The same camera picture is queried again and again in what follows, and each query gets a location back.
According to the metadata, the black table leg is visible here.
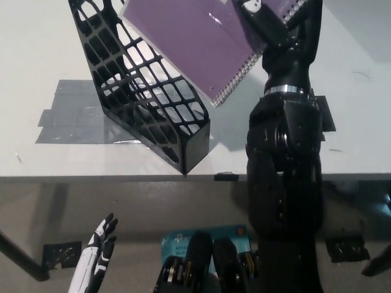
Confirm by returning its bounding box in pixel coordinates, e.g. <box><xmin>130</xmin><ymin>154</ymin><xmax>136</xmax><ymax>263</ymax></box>
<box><xmin>361</xmin><ymin>251</ymin><xmax>391</xmax><ymax>277</ymax></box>
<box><xmin>0</xmin><ymin>230</ymin><xmax>47</xmax><ymax>281</ymax></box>

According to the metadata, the black lattice magazine stand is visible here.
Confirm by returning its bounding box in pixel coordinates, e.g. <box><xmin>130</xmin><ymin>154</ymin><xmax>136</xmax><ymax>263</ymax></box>
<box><xmin>67</xmin><ymin>0</ymin><xmax>211</xmax><ymax>177</ymax></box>

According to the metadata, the black floor tape marker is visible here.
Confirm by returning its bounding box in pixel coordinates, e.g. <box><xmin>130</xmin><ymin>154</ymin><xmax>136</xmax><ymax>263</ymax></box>
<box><xmin>42</xmin><ymin>241</ymin><xmax>82</xmax><ymax>270</ymax></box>
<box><xmin>324</xmin><ymin>236</ymin><xmax>372</xmax><ymax>264</ymax></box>

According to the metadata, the small black tape strip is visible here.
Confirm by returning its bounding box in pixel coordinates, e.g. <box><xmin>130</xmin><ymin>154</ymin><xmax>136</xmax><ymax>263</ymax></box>
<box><xmin>213</xmin><ymin>172</ymin><xmax>239</xmax><ymax>181</ymax></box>

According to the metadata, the purple spiral notebook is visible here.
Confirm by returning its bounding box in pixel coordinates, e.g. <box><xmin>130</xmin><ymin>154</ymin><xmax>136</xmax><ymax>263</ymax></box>
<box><xmin>121</xmin><ymin>0</ymin><xmax>310</xmax><ymax>107</ymax></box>

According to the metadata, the square black tape patch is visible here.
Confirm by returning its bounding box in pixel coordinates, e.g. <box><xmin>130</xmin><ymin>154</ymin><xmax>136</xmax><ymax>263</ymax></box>
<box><xmin>311</xmin><ymin>95</ymin><xmax>337</xmax><ymax>134</ymax></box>

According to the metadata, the large grey tape patch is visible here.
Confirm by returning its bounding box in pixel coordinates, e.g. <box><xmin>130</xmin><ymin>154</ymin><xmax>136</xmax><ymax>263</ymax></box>
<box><xmin>35</xmin><ymin>79</ymin><xmax>202</xmax><ymax>144</ymax></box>

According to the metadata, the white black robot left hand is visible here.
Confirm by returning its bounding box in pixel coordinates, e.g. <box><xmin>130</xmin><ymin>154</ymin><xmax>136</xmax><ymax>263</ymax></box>
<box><xmin>67</xmin><ymin>212</ymin><xmax>119</xmax><ymax>293</ymax></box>

